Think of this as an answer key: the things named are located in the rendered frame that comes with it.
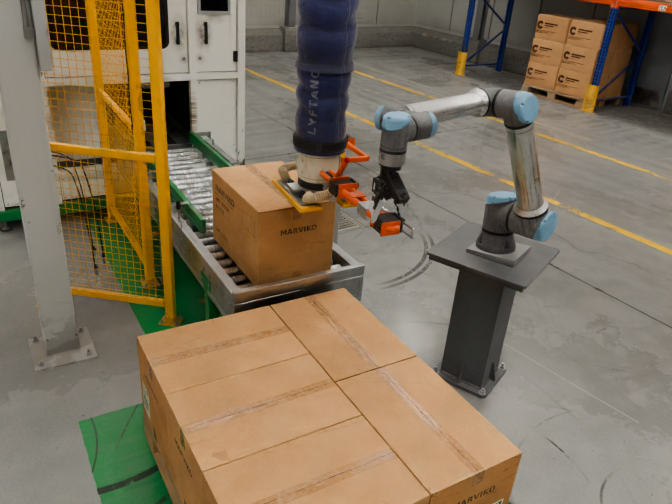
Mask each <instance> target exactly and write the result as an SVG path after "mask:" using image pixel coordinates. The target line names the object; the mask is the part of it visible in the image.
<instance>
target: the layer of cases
mask: <svg viewBox="0 0 672 504"><path fill-rule="evenodd" d="M137 347H138V358H139V369H140V380H141V390H142V401H143V411H144V414H145V416H146V418H147V421H148V423H149V425H150V428H151V430H152V432H153V435H154V437H155V439H156V442H157V444H158V447H159V449H160V451H161V454H162V456H163V458H164V461H165V463H166V465H167V468H168V470H169V472H170V473H171V477H172V479H173V482H174V484H175V486H176V489H177V491H178V493H179V496H180V498H181V500H182V503H183V504H508V502H509V498H510V495H511V491H512V488H513V484H514V481H515V477H516V474H517V470H518V467H519V463H520V460H521V456H522V452H521V451H520V450H519V449H518V448H517V447H516V446H515V445H514V444H513V443H512V442H511V441H510V440H508V439H507V438H506V437H505V436H504V435H503V434H502V433H501V432H500V431H499V430H498V429H496V428H495V427H494V426H493V425H492V424H491V423H490V422H489V421H488V420H487V419H486V418H485V417H483V416H482V415H481V414H480V413H479V412H478V411H477V410H476V409H475V408H474V407H473V406H472V405H470V404H469V403H468V402H467V401H466V400H465V399H464V398H463V397H462V396H461V395H460V394H459V393H457V392H456V391H455V390H454V389H453V388H452V387H451V386H450V385H449V384H448V383H447V382H445V381H444V380H443V379H442V378H441V377H440V376H439V375H438V374H437V373H436V372H435V371H434V370H432V369H431V368H430V367H429V366H428V365H427V364H426V363H425V362H424V361H423V360H422V359H421V358H419V357H418V356H417V355H416V354H415V353H414V352H413V351H412V350H411V349H410V348H409V347H407V346H406V345H405V344H404V343H403V342H402V341H401V340H400V339H399V338H398V337H397V336H396V335H394V334H393V333H392V332H391V331H390V330H389V329H388V328H387V327H386V326H385V325H384V324H383V323H381V322H380V321H379V320H378V319H377V318H376V317H375V316H374V315H373V314H372V313H371V312H369V311H368V310H367V309H366V308H365V307H364V306H363V305H362V304H361V303H360V302H359V301H358V300H356V299H355V298H354V297H353V296H352V295H351V294H350V293H349V292H348V291H347V290H346V289H345V288H341V289H337V290H332V291H328V292H324V293H320V294H315V295H311V296H307V297H303V298H299V299H294V300H290V301H286V302H282V303H277V304H273V305H270V306H265V307H260V308H256V309H252V310H248V311H244V312H239V313H235V314H231V315H227V316H222V317H218V318H214V319H210V320H205V321H201V322H197V323H193V324H189V325H184V326H180V327H176V328H172V329H167V330H163V331H159V332H155V333H151V334H146V335H142V336H138V337H137Z"/></svg>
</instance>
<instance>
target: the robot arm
mask: <svg viewBox="0 0 672 504"><path fill-rule="evenodd" d="M538 110H539V103H538V99H537V98H536V96H535V95H534V94H532V93H529V92H526V91H518V90H511V89H504V88H497V87H481V88H474V89H472V90H470V91H469V92H468V93H467V94H463V95H457V96H452V97H446V98H441V99H435V100H430V101H424V102H419V103H413V104H407V105H398V106H388V105H382V106H380V107H379V108H378V109H377V110H376V112H375V115H374V124H375V127H376V128H377V129H378V130H381V139H380V148H379V155H378V156H379V157H378V162H379V165H380V168H381V169H380V176H377V177H373V183H372V192H373V193H374V194H375V198H374V202H372V203H370V204H369V206H368V207H369V210H370V212H371V223H372V224H373V223H374V222H376V221H377V217H378V215H379V214H380V210H381V209H382V208H383V206H384V202H383V198H385V200H386V201H387V200H388V199H394V200H393V203H394V205H395V206H396V208H397V212H398V215H400V216H401V217H402V215H403V212H404V206H405V203H407V202H408V201H409V199H410V196H409V194H408V192H407V190H406V188H405V186H404V184H403V181H402V179H401V177H400V175H399V173H398V172H396V171H400V170H401V166H403V165H405V158H406V150H407V143H409V142H413V141H418V140H423V139H429V138H431V137H433V136H434V135H435V134H436V132H437V128H438V123H437V122H442V121H446V120H451V119H456V118H460V117H465V116H472V117H475V118H478V117H497V118H502V119H503V120H504V126H505V128H506V135H507V141H508V148H509V154H510V160H511V167H512V173H513V180H514V186H515V192H516V193H514V192H507V191H497V192H492V193H489V194H488V195H487V198H486V202H485V210H484V217H483V224H482V230H481V232H480V234H479V236H478V238H477V239H476V247H477V248H478V249H480V250H482V251H484V252H488V253H492V254H510V253H513V252H514V251H515V248H516V244H515V239H514V235H513V234H514V233H515V234H518V235H521V236H524V237H527V238H530V239H533V240H537V241H541V242H543V241H546V240H547V239H548V238H549V237H550V236H551V235H552V234H553V232H554V230H555V228H556V225H557V222H558V215H557V213H556V212H555V211H553V210H549V206H548V202H547V200H546V199H545V198H543V195H542V187H541V179H540V171H539V163H538V154H537V146H536V138H535V130H534V120H535V119H536V117H537V115H538ZM377 178H379V179H377ZM374 182H375V190H374V189H373V186H374Z"/></svg>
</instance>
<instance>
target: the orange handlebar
mask: <svg viewBox="0 0 672 504"><path fill-rule="evenodd" d="M347 148H349V149H350V150H352V151H353V152H354V153H356V154H357V155H359V156H357V157H349V158H350V162H349V163H353V162H365V161H368V160H369V159H370V156H369V155H367V154H366V153H365V152H363V151H362V150H360V149H359V148H357V147H356V146H354V145H353V144H352V143H350V142H348V144H347ZM319 174H320V176H322V177H323V178H324V179H325V180H326V181H327V182H329V179H330V178H331V177H330V176H329V175H328V174H326V173H325V172H324V171H320V172H319ZM341 194H342V195H344V196H345V197H346V198H347V199H346V200H347V201H348V202H349V203H350V204H351V205H353V204H354V205H355V206H356V207H357V204H358V202H362V201H369V200H368V199H367V198H366V195H365V194H364V193H362V192H361V191H357V190H356V189H355V188H352V189H351V190H350V192H348V191H346V190H345V189H343V190H342V191H341ZM399 230H400V226H399V225H396V226H393V227H391V226H389V227H387V228H386V229H385V231H386V232H388V233H395V232H398V231H399Z"/></svg>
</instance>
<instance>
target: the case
mask: <svg viewBox="0 0 672 504"><path fill-rule="evenodd" d="M282 164H284V162H282V161H276V162H267V163H258V164H249V165H241V166H232V167H223V168H215V169H212V194H213V238H214V239H215V240H216V241H217V242H218V244H219V245H220V246H221V247H222V248H223V249H224V251H225V252H226V253H227V254H228V255H229V256H230V258H231V259H232V260H233V261H234V262H235V263H236V265H237V266H238V267H239V268H240V269H241V270H242V272H243V273H244V274H245V275H246V276H247V277H248V279H249V280H250V281H251V282H252V283H253V284H254V286H257V285H262V284H266V283H271V282H276V281H280V280H285V279H289V278H294V277H299V276H303V275H308V274H312V273H317V272H322V271H326V270H331V260H332V247H333V234H334V221H335V208H336V202H335V201H334V202H330V201H329V200H324V201H319V202H318V203H319V204H320V205H321V206H322V207H323V209H322V211H314V212H306V213H300V212H299V211H298V210H297V209H296V208H295V207H294V206H293V205H292V204H291V203H290V202H289V201H288V200H287V198H286V197H285V196H284V195H283V194H282V193H281V192H280V191H279V190H278V189H277V188H276V187H275V186H274V185H273V184H272V180H275V179H281V177H280V175H279V172H278V169H279V167H280V166H281V165H282Z"/></svg>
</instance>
